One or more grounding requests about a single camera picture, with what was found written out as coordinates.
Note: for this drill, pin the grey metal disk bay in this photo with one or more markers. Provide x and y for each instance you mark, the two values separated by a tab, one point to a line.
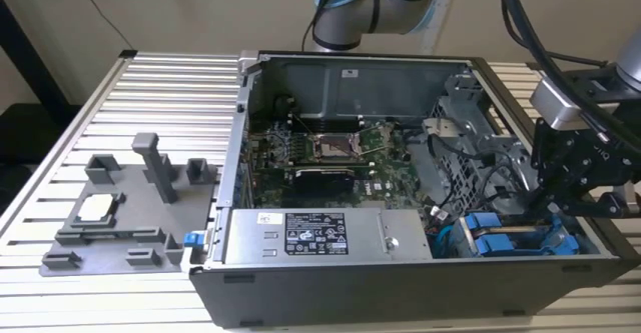
450	160

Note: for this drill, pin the grey parts rack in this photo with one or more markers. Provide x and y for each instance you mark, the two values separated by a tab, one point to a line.
135	243

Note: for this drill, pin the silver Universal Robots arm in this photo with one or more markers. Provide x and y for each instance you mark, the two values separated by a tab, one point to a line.
401	10

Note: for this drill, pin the silver CPU chip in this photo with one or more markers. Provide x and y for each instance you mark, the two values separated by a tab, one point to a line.
95	208

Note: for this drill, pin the black graphics card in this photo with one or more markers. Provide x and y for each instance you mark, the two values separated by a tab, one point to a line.
321	181

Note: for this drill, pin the blue case latch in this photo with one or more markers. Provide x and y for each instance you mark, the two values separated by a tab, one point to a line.
191	240

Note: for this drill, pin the green motherboard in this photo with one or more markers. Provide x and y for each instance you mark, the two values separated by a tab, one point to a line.
396	183

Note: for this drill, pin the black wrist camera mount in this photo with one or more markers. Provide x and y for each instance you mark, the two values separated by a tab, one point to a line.
590	85

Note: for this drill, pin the CPU socket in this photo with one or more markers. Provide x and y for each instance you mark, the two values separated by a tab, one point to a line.
333	147

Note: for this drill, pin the hard disk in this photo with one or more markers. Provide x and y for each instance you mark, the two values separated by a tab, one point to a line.
484	245

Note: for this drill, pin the black PC case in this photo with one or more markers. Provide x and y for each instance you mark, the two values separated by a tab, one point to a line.
401	295

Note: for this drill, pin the silver power supply unit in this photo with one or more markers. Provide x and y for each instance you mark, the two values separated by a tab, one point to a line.
361	239

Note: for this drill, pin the black furniture piece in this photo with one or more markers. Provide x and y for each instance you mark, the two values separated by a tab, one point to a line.
35	134

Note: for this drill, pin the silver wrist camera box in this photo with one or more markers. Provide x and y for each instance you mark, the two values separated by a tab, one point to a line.
556	104

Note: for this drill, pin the black RAM slot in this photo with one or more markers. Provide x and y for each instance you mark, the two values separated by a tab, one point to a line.
327	120
330	164

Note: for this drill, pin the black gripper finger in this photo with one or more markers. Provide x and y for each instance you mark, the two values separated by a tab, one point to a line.
544	207
598	206

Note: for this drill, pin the thin metal locking lever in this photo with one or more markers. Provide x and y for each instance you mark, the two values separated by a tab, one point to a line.
302	124

